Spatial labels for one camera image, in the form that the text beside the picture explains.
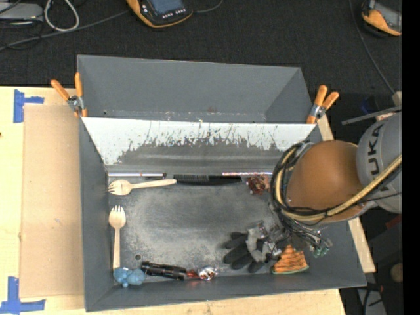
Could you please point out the blue toy animal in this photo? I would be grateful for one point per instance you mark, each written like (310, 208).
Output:
(129, 277)

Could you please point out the black glove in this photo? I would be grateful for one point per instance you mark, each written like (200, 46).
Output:
(241, 253)

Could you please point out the brown cardboard board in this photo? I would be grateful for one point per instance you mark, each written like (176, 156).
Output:
(49, 192)

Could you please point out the silver and red crumpled wrapper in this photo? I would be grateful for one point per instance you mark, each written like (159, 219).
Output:
(207, 273)

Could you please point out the pink and white thin stick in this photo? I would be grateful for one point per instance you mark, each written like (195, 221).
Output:
(246, 173)

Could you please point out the red-brown small toy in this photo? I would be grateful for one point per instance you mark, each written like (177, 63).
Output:
(257, 185)

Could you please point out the grey metal bin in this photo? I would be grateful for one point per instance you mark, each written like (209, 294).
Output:
(183, 218)

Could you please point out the orange striped cone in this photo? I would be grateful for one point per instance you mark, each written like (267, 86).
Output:
(289, 261)

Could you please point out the wooden spork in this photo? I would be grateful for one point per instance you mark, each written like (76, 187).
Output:
(117, 222)
(124, 186)

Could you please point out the black cylindrical tool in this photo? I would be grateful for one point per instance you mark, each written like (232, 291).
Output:
(162, 270)

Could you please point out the black comb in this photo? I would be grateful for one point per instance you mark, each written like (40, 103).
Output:
(203, 179)

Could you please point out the silver pen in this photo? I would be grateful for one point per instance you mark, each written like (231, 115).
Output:
(134, 175)

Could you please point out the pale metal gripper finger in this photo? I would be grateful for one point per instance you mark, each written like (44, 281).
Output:
(267, 253)
(257, 231)

